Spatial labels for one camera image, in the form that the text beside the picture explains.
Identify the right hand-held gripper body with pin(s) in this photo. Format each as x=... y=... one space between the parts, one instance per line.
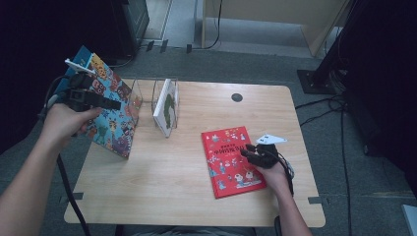
x=268 y=157

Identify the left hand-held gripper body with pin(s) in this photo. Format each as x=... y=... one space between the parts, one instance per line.
x=82 y=95

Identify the teal patterned monster book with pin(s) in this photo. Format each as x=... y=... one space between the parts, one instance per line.
x=111 y=131

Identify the red picture book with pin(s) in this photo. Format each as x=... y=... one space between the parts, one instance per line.
x=226 y=170

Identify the clear acrylic book rack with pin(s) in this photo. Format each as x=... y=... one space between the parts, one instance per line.
x=156 y=98

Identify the white caterpillar picture book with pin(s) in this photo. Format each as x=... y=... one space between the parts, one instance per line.
x=165 y=108

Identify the person's right hand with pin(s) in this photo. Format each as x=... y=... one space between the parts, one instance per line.
x=277 y=180

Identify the person's left hand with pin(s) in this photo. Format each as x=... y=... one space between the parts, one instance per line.
x=62 y=123

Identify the black round table grommet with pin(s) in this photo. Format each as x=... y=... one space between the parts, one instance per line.
x=236 y=97

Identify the grey tape piece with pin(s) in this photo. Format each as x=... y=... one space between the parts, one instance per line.
x=78 y=196
x=314 y=200

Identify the dark curtain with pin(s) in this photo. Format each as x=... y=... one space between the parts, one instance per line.
x=29 y=49
x=390 y=82

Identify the black equipment box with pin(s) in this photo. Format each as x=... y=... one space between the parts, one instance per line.
x=131 y=23

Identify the black metal stand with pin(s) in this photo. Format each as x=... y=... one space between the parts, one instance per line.
x=319 y=82

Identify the light wooden cabinet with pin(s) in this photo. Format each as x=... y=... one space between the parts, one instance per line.
x=262 y=10

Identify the white flat object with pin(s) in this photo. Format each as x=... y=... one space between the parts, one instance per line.
x=410 y=221

